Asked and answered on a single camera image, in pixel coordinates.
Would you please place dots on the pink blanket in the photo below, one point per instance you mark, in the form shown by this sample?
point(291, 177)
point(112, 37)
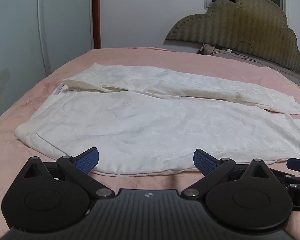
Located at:
point(22, 100)

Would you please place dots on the olive padded headboard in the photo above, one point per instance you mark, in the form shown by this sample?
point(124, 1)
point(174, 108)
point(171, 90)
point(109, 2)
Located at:
point(240, 25)

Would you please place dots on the white flower print wardrobe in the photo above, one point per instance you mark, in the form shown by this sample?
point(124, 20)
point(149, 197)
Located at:
point(20, 30)

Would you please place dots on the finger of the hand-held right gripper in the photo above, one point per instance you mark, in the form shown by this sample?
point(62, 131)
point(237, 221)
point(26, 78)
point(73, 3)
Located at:
point(299, 165)

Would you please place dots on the white pants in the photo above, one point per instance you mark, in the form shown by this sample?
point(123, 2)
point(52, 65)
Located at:
point(140, 120)

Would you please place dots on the beige pillow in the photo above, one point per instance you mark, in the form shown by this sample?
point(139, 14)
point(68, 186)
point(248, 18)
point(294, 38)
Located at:
point(222, 53)

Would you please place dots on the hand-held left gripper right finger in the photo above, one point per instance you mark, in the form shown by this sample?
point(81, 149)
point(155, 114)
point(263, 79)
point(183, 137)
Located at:
point(203, 162)

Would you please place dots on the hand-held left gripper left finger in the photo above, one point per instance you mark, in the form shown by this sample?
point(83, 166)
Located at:
point(88, 162)

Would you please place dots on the brown wooden frame strip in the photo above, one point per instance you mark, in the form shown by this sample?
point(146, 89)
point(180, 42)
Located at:
point(96, 17)

